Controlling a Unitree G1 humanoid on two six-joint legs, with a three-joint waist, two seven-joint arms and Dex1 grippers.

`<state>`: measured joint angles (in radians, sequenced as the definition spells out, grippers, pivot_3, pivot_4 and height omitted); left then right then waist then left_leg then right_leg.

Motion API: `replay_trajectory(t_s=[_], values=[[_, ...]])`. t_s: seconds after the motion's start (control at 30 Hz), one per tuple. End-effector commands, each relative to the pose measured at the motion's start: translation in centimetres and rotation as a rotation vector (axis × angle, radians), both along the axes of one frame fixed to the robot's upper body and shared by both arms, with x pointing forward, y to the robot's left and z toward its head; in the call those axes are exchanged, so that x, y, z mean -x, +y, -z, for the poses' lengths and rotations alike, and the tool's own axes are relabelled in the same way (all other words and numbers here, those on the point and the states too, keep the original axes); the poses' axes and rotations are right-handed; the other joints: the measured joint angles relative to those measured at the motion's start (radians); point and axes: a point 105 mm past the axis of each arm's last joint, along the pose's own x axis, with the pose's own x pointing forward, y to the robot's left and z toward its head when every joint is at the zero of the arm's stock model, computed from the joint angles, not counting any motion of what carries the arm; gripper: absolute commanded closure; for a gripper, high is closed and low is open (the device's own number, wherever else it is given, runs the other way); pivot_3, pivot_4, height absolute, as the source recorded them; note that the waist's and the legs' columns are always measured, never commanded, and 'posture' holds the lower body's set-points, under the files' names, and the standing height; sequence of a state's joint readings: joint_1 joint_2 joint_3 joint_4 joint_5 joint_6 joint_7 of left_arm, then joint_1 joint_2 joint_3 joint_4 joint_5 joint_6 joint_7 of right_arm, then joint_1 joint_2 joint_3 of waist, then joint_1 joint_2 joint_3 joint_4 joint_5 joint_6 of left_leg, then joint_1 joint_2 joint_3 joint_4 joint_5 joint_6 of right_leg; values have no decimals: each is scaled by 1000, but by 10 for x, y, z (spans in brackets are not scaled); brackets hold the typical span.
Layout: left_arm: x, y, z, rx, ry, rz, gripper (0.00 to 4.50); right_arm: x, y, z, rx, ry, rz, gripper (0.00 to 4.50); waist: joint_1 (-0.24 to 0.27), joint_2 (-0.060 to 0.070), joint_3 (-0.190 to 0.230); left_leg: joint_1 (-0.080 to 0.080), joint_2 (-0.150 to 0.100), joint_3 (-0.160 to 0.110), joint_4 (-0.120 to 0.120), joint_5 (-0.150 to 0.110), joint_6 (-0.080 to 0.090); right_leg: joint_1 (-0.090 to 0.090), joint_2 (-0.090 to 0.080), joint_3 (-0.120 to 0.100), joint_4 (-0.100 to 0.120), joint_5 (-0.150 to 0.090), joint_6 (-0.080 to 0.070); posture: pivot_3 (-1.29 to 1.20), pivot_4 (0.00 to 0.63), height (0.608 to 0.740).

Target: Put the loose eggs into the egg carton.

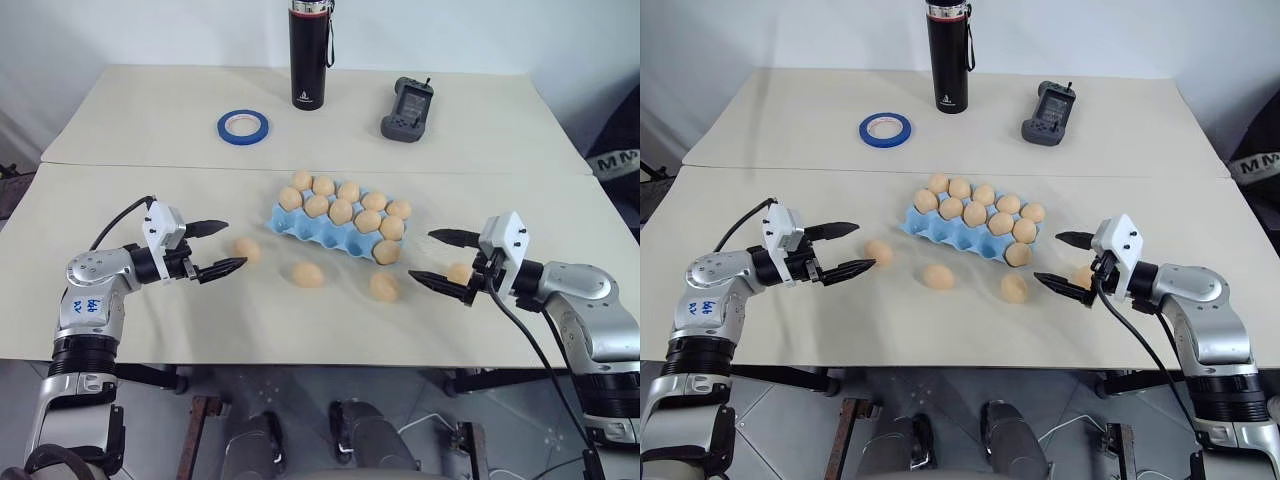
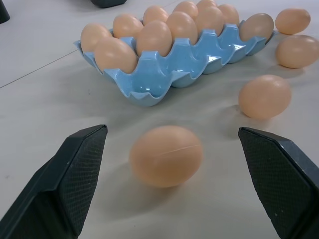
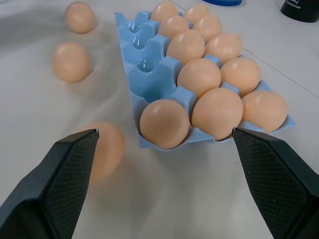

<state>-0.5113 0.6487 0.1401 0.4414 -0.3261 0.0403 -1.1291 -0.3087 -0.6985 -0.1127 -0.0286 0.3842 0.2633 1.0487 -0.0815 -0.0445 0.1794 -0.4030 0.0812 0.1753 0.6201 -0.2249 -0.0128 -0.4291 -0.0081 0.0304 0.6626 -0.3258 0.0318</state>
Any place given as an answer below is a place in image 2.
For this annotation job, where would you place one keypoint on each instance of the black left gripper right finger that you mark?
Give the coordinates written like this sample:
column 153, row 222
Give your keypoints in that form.
column 281, row 184

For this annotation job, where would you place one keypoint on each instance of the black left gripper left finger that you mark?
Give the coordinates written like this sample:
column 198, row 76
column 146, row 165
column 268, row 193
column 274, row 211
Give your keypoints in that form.
column 62, row 189

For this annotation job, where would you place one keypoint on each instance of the blue egg tray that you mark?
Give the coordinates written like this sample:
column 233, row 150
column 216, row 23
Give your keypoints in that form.
column 159, row 74

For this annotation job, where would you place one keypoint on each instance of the tan plastic egg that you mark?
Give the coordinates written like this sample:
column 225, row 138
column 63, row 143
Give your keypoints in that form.
column 182, row 26
column 297, row 51
column 154, row 13
column 230, row 13
column 93, row 35
column 209, row 20
column 127, row 25
column 185, row 7
column 115, row 54
column 256, row 26
column 154, row 37
column 265, row 95
column 165, row 156
column 292, row 21
column 206, row 3

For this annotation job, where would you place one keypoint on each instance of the dark rounded object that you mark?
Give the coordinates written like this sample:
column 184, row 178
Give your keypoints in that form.
column 3, row 11
column 107, row 2

